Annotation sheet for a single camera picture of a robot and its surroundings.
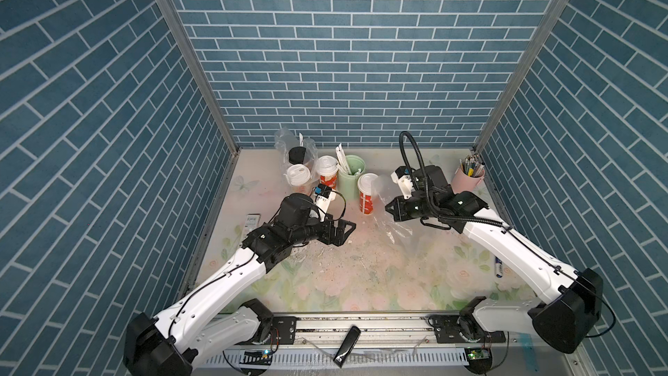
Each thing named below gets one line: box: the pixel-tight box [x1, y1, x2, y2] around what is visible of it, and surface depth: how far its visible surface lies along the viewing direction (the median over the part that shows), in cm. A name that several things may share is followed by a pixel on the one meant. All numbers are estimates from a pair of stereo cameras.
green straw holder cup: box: [337, 154, 367, 202], surface depth 100 cm
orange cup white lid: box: [283, 163, 311, 194], surface depth 90 cm
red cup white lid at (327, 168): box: [316, 154, 340, 190], surface depth 93 cm
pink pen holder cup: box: [451, 167, 486, 195], surface depth 101 cm
